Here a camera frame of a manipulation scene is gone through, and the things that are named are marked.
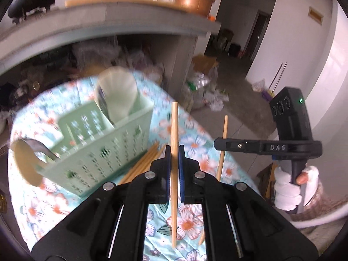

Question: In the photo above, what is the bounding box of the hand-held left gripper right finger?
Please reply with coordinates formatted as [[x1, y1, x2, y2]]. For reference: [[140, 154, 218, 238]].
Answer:
[[178, 144, 319, 261]]

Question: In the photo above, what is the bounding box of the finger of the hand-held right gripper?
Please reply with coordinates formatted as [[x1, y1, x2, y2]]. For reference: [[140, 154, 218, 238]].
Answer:
[[214, 138, 262, 153]]

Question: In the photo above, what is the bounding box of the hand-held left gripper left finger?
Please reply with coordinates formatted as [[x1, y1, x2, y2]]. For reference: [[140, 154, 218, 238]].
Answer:
[[31, 145, 172, 261]]

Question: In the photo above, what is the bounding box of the bamboo chopstick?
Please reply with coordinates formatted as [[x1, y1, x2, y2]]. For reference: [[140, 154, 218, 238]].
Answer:
[[117, 141, 159, 185], [128, 145, 167, 182], [170, 101, 180, 248], [199, 115, 229, 246]]

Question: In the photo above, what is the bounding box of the green star-holed utensil holder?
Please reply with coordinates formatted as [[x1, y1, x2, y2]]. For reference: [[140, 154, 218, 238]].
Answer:
[[38, 98, 155, 199]]

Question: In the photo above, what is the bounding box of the metal spoon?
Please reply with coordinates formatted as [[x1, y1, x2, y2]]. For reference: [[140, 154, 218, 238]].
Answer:
[[97, 85, 115, 127]]

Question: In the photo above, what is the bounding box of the person's right forearm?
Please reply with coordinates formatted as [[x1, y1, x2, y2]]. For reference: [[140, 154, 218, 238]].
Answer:
[[294, 179, 348, 223]]

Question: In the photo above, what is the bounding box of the person's right hand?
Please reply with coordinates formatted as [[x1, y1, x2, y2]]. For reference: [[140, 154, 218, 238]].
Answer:
[[273, 164, 319, 212]]

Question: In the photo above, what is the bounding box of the floral blue blanket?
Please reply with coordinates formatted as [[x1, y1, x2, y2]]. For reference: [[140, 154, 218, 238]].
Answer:
[[8, 73, 261, 261]]

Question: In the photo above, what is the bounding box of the purple broom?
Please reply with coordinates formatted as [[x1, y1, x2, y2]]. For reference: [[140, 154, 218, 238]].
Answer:
[[261, 62, 289, 100]]

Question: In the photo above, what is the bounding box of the pile of plastic bags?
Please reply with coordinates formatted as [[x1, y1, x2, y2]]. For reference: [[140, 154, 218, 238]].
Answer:
[[182, 71, 230, 112]]

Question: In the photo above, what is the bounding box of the cardboard box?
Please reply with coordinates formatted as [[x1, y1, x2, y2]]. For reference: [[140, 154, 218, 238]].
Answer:
[[192, 56, 219, 77]]

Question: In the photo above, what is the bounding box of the white curved tube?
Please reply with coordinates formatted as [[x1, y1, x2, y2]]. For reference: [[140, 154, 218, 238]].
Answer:
[[292, 207, 348, 230]]

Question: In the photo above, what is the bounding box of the white scalloped spoon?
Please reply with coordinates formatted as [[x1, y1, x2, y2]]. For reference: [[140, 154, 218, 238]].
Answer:
[[96, 68, 140, 125]]

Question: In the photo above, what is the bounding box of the black bag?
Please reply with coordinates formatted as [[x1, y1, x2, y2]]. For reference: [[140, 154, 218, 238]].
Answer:
[[228, 43, 242, 57]]

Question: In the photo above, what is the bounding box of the grey concrete counter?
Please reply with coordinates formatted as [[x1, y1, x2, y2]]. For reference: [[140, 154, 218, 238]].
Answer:
[[0, 0, 222, 71]]

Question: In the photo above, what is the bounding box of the wooden cutting board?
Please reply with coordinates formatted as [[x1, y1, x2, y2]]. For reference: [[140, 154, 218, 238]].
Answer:
[[65, 0, 177, 7]]

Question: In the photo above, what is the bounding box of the yellow wall vent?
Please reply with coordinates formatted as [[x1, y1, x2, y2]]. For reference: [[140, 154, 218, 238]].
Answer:
[[308, 7, 324, 22]]

